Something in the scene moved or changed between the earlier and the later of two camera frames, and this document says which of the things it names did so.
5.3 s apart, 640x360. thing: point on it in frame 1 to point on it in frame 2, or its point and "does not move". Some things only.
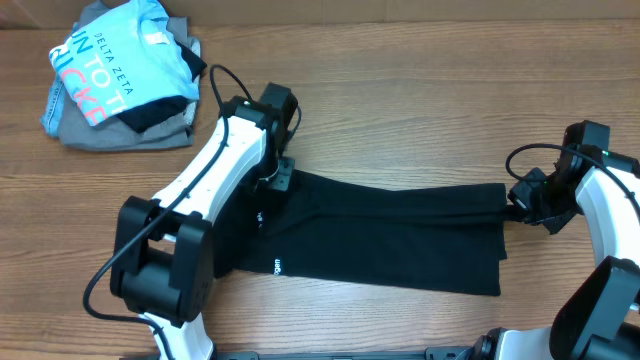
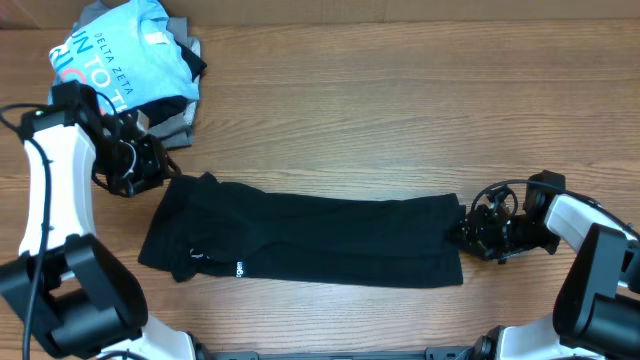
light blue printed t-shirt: [123, 54] does not move
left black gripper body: [280, 179] to [131, 167]
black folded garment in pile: [143, 117] does not move
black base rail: [437, 353] does not move
